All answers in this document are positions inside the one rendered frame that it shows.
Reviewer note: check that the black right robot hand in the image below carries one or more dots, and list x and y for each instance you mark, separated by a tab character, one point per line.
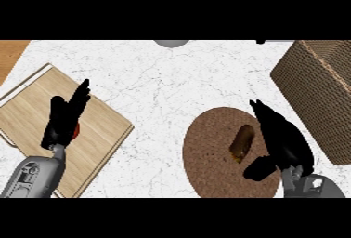
283	139

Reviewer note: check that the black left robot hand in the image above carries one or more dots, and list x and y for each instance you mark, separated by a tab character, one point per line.
63	121

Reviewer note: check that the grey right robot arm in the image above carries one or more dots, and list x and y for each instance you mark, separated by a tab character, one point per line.
308	184

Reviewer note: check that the brown sweet potato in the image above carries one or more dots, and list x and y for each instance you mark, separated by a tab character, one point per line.
241	142

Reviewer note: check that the brown wicker basket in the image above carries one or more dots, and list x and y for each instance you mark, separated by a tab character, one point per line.
320	99

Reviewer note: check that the round brown placemat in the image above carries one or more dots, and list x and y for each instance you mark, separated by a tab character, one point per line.
213	161

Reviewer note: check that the pale wooden cutting board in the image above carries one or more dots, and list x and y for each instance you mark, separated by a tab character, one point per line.
59	130

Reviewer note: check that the red round object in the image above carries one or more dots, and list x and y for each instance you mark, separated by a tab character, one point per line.
76	130

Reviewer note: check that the brown wooden surface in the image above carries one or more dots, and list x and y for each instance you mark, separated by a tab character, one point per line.
8	54

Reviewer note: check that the small black object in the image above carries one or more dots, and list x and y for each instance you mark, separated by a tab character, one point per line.
259	41

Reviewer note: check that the grey round object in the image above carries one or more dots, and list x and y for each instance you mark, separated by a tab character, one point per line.
171	43

